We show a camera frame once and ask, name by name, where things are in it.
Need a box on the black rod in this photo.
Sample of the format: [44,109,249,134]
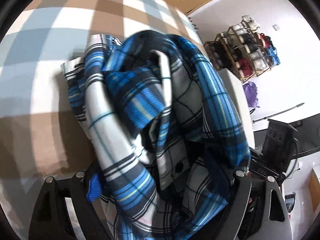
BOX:
[251,102,305,125]

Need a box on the white mattress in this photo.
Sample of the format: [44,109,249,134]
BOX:
[216,68,255,150]

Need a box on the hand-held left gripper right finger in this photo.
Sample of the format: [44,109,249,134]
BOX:
[217,170,293,240]

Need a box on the brown checked blanket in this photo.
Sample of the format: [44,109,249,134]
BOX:
[0,0,203,230]

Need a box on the dark glass desk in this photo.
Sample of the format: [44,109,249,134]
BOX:
[252,112,320,160]

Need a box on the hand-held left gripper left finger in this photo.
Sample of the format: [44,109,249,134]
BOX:
[29,171,110,240]

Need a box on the blue plaid shirt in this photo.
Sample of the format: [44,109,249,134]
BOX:
[61,30,252,240]

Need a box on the purple bag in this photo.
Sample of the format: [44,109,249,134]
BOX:
[242,81,259,108]

